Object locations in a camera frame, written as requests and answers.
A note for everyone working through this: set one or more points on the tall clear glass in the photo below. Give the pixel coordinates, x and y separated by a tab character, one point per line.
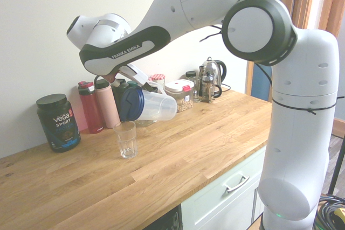
195	90

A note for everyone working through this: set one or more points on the food container with white lid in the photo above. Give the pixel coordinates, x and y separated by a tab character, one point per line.
179	91

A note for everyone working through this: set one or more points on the black built-in appliance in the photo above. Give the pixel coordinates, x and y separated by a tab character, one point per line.
167	220

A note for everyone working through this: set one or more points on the steel electric kettle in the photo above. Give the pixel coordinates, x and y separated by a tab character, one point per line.
217	69

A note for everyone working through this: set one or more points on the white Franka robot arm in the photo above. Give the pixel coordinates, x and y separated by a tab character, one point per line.
296	84

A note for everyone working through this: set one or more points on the clear pitcher with blue lid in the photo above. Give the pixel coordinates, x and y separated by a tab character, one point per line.
153	107

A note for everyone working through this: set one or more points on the red water bottle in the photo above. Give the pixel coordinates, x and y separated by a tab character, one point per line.
90	108

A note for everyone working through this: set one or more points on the black Vega protein tub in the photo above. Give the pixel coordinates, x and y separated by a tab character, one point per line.
59	125

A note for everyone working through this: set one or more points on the jar with red gingham lid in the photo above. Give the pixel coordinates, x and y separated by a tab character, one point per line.
157	78

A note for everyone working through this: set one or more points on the jar with black lid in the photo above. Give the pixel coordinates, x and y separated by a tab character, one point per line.
190	74

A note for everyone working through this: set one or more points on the pink water bottle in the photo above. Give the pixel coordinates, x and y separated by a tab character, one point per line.
106	106

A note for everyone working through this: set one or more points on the dark green bottle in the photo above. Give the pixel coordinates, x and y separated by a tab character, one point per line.
118	92

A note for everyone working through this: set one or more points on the black tripod stand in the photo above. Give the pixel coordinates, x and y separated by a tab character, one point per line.
337	165

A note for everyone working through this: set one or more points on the pale green drawer front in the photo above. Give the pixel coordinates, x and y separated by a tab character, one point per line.
215	203

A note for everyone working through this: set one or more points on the clear faceted drinking glass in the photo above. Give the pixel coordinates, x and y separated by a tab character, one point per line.
126	138

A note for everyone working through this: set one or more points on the yellow box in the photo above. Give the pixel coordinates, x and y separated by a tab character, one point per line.
340	219

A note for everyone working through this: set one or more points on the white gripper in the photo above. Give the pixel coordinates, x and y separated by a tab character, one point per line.
134	73

